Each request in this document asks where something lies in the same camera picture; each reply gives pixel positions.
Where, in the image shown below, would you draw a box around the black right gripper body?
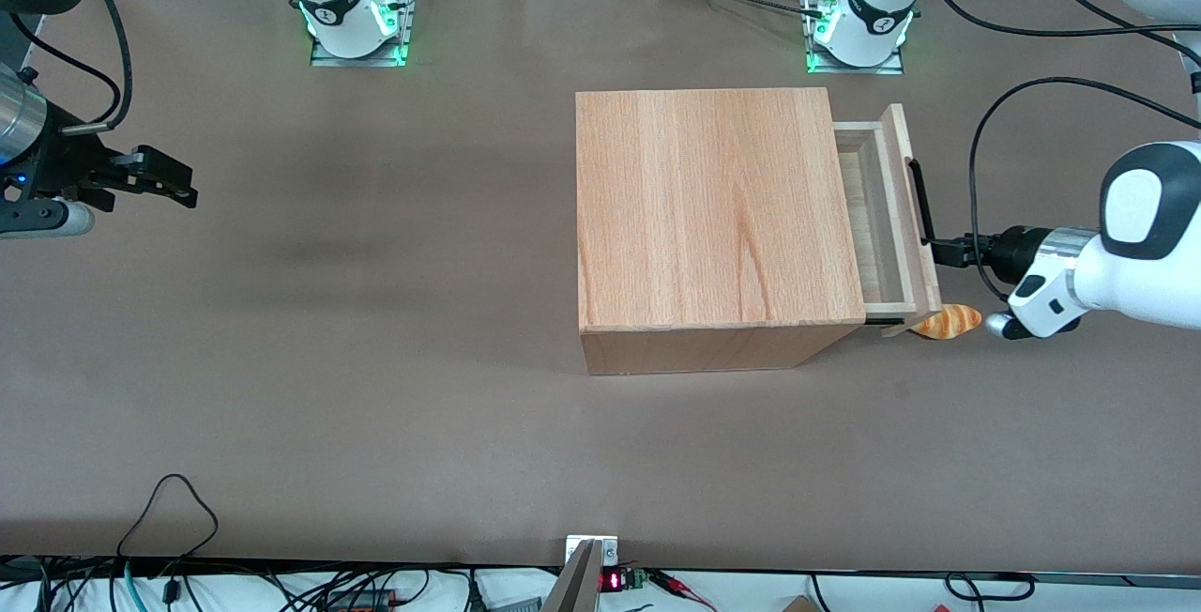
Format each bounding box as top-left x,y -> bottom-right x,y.
0,105 -> 129,209

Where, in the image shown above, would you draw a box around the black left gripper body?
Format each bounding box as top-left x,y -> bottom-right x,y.
978,227 -> 1044,286

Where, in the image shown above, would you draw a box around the black drawer handle bar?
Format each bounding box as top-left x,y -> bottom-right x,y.
906,156 -> 936,247

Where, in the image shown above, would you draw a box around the light wooden drawer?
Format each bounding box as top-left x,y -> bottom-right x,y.
832,103 -> 942,339

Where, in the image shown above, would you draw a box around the light wooden drawer cabinet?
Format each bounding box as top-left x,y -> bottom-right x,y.
574,87 -> 867,376

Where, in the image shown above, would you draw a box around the toy bread roll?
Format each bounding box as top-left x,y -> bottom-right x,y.
908,303 -> 983,341

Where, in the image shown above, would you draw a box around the red and black test leads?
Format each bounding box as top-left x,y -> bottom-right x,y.
646,569 -> 719,612

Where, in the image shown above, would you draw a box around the black and orange device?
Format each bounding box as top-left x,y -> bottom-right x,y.
324,589 -> 410,612

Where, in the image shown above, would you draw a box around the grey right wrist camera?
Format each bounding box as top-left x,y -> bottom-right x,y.
0,199 -> 97,239

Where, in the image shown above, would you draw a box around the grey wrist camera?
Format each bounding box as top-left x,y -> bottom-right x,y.
985,310 -> 1080,341
0,199 -> 97,239

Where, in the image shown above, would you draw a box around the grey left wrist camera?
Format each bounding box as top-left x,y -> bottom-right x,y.
985,310 -> 1080,341

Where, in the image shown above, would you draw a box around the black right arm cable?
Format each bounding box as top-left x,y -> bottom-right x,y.
8,13 -> 128,125
56,0 -> 134,134

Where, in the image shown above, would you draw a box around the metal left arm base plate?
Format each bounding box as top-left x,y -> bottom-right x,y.
802,0 -> 906,76

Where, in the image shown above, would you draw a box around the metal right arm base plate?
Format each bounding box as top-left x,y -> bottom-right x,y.
310,0 -> 418,69

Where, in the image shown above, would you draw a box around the thin black looped cable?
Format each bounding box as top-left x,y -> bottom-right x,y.
115,473 -> 220,561

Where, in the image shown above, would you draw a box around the black cable with small loop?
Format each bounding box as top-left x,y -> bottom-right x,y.
944,572 -> 1036,601

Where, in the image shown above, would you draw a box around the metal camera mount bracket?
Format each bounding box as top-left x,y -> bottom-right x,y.
540,534 -> 621,612

